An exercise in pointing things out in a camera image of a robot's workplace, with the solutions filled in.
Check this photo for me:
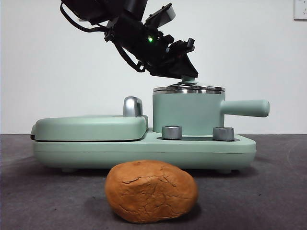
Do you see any brown potato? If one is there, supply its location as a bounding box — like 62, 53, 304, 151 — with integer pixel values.
105, 160, 199, 218

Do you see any glass pot lid green knob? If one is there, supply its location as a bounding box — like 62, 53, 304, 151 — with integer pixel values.
153, 76, 225, 94

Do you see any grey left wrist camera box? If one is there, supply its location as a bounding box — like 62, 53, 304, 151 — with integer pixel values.
143, 2, 177, 27

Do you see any black left arm upper cable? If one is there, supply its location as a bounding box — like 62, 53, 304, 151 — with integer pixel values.
59, 1, 108, 32

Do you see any mint green pot with handle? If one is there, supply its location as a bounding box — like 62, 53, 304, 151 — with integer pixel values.
152, 91, 270, 140

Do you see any silver control knob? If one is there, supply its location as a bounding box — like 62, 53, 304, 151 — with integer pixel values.
162, 125, 183, 139
213, 126, 235, 141

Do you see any white wall socket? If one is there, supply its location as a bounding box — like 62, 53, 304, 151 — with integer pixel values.
294, 0, 307, 21

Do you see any black left arm lower cable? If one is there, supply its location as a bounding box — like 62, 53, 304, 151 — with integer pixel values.
116, 43, 147, 73

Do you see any mint green breakfast machine base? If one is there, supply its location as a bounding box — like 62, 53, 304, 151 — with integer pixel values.
32, 127, 257, 173

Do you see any chrome grill lid handle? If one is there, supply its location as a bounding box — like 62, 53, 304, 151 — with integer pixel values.
123, 96, 144, 118

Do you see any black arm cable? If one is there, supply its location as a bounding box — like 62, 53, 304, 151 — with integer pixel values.
116, 43, 147, 73
59, 1, 108, 32

